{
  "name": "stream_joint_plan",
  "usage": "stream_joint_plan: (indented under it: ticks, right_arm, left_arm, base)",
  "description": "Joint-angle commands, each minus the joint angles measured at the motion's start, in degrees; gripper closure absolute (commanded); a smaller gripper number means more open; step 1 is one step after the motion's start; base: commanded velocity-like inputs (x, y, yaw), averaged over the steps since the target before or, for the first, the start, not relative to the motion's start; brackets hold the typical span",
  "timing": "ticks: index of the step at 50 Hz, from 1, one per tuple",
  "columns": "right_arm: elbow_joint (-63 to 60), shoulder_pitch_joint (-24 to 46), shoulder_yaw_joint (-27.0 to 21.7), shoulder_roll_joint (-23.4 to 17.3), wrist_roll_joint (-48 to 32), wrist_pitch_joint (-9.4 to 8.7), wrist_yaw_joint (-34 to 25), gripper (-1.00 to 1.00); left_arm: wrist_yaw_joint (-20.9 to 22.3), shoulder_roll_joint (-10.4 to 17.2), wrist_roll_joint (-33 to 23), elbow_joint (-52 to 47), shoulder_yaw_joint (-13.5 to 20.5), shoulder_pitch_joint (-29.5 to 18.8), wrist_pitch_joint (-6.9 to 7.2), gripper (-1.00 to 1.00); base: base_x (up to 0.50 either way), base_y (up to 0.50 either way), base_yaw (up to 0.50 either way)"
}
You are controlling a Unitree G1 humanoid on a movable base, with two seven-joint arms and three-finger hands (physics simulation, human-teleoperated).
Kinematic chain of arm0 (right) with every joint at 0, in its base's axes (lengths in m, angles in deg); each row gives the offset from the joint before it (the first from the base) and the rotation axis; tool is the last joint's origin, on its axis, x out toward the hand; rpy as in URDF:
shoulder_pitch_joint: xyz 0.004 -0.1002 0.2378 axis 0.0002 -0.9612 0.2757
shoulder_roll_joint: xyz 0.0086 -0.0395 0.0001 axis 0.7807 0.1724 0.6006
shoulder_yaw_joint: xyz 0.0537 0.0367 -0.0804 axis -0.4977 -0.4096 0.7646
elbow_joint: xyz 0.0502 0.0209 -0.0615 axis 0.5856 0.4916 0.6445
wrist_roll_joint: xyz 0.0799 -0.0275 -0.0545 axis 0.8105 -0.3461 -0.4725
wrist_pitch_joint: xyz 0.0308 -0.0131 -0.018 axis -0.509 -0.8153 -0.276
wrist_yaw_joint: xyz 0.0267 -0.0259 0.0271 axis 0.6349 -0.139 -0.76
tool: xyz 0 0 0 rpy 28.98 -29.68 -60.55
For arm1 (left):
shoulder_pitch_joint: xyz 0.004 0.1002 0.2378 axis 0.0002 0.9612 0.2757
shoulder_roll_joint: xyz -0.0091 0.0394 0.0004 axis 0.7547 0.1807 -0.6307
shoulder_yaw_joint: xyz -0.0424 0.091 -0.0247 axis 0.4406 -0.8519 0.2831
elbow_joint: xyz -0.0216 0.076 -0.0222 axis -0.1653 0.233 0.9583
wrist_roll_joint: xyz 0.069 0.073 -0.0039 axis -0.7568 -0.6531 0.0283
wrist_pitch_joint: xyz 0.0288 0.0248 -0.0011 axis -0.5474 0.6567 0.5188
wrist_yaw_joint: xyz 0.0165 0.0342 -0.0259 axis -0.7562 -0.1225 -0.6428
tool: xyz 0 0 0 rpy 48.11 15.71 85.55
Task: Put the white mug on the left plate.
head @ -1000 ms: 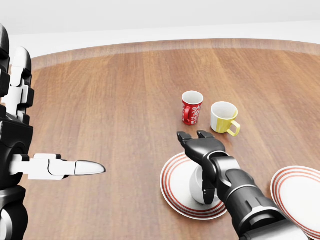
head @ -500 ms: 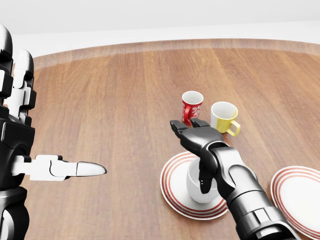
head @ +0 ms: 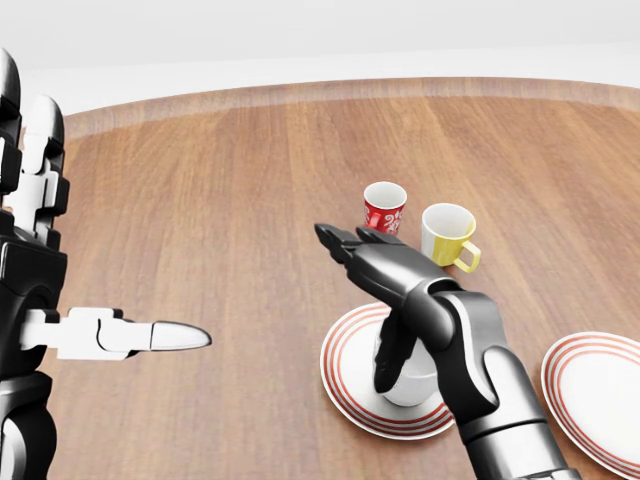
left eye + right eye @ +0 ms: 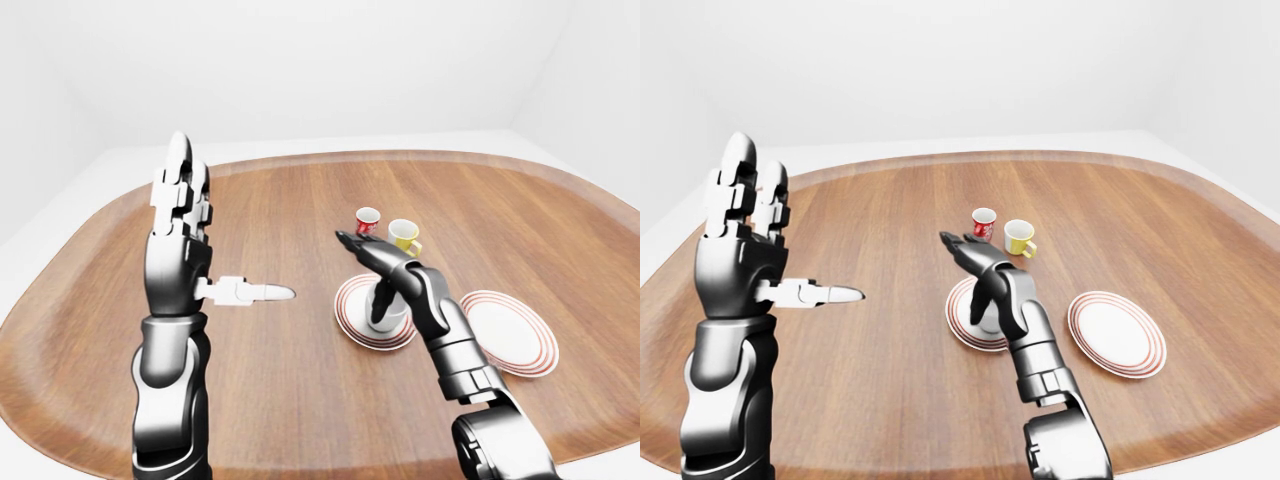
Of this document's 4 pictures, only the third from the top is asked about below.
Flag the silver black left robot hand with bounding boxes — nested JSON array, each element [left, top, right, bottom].
[[0, 47, 213, 384]]

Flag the white plate with red rings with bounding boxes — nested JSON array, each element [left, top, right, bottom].
[[540, 330, 640, 480], [319, 301, 458, 442]]

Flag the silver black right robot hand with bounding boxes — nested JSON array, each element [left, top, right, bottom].
[[314, 222, 549, 443]]

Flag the white and yellow mug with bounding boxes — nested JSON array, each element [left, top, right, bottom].
[[420, 202, 483, 275]]

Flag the red patterned mug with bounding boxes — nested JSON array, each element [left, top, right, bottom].
[[362, 180, 408, 237]]

